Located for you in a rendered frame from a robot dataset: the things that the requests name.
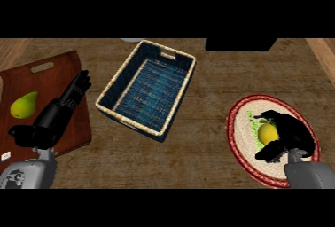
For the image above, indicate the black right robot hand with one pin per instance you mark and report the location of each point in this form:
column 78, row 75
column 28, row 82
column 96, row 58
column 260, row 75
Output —
column 291, row 130

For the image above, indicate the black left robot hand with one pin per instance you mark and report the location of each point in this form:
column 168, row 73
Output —
column 48, row 118

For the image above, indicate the yellow lemon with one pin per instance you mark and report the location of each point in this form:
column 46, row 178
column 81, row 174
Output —
column 267, row 133

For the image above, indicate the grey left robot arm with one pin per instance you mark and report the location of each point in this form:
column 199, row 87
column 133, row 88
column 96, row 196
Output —
column 26, row 171

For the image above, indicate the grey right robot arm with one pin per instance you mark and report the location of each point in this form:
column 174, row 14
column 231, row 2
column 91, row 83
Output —
column 308, row 173

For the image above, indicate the round red-rimmed woven placemat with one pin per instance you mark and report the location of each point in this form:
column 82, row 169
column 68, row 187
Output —
column 243, row 139

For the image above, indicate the blue basket with wicker rim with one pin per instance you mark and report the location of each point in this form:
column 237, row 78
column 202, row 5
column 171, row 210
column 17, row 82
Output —
column 147, row 88

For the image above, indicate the green pear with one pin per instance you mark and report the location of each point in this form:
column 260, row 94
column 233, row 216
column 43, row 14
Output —
column 23, row 106

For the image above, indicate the brown wooden cutting board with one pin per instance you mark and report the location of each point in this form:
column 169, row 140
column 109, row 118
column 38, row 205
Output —
column 47, row 88

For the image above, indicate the black appliance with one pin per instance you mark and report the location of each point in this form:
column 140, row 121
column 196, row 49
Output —
column 239, row 44

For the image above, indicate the pale grey round object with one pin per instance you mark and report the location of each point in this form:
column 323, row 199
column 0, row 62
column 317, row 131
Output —
column 130, row 39

